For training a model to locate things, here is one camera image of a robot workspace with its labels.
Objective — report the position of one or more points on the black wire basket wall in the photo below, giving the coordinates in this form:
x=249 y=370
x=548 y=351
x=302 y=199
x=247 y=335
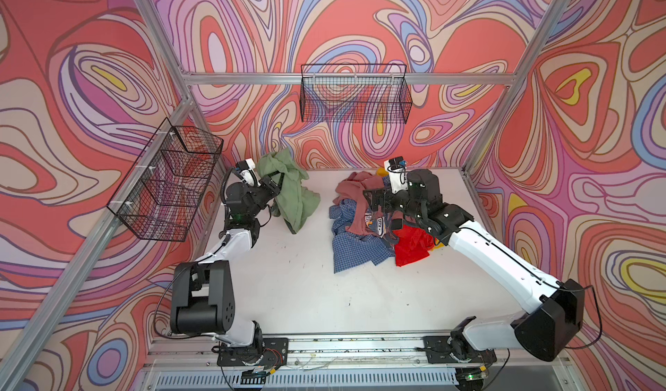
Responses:
x=172 y=172
x=373 y=101

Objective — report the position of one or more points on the aluminium horizontal back bar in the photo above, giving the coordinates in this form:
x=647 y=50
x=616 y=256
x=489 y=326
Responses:
x=295 y=79

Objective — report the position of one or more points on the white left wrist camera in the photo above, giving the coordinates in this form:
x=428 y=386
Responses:
x=246 y=171

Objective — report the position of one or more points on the dusty pink shirt grey trim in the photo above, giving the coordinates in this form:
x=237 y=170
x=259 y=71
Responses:
x=351 y=212

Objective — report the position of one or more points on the aluminium frame post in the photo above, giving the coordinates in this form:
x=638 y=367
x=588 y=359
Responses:
x=549 y=22
x=171 y=73

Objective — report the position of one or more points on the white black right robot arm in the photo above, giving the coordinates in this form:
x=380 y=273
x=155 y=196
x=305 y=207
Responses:
x=551 y=311

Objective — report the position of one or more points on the aluminium frame post back right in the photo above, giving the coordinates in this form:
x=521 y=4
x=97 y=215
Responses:
x=549 y=22

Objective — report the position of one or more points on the light green cloth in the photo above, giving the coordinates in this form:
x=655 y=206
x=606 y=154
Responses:
x=295 y=202

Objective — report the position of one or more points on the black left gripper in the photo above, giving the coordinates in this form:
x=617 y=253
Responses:
x=269 y=188

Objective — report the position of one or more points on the red cloth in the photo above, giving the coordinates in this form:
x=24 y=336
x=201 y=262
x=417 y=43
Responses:
x=414 y=245

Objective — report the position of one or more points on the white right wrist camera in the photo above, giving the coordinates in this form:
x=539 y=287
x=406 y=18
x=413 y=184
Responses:
x=397 y=172

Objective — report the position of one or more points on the aluminium frame post back left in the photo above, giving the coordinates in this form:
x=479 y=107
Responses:
x=171 y=73

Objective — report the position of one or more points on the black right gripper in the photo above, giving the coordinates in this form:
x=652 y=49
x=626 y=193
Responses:
x=385 y=194

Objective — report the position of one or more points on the black wire basket left wall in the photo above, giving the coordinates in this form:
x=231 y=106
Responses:
x=172 y=172

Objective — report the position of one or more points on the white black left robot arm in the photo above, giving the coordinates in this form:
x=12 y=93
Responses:
x=203 y=301

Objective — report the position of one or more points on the blue checked shirt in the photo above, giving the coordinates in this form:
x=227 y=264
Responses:
x=350 y=251

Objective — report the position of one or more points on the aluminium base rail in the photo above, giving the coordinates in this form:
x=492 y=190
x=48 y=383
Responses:
x=356 y=361

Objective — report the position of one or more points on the black wire basket back wall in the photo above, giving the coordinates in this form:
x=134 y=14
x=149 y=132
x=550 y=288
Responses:
x=373 y=101

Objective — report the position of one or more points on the aluminium diagonal left bar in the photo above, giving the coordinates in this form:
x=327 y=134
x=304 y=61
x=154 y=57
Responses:
x=37 y=332

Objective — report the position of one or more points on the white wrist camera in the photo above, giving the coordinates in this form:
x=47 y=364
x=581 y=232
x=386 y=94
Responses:
x=246 y=171
x=397 y=172

